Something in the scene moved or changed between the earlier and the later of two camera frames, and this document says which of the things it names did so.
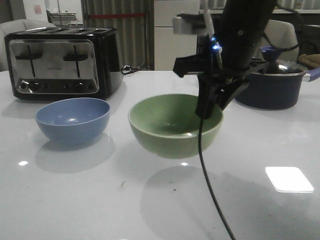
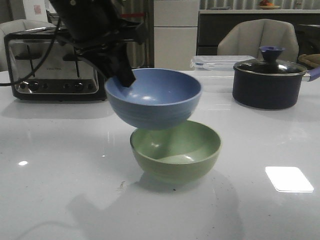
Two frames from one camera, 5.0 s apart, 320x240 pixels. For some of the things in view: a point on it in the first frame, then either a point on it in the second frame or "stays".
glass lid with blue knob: [273, 67] stays
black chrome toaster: [64, 63] stays
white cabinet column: [168, 46] stays
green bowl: [169, 125] -> [177, 154]
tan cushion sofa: [312, 60] stays
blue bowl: [74, 121] -> [158, 98]
